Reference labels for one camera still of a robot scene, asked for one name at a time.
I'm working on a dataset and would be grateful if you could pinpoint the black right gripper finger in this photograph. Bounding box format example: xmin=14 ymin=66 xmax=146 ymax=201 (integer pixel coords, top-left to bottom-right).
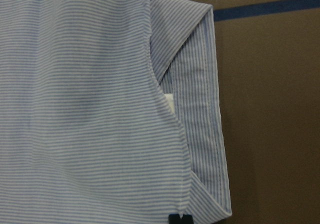
xmin=168 ymin=214 xmax=193 ymax=224

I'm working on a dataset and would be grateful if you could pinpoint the blue striped button shirt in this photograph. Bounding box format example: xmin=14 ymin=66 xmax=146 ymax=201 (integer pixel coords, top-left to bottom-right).
xmin=0 ymin=0 xmax=232 ymax=224

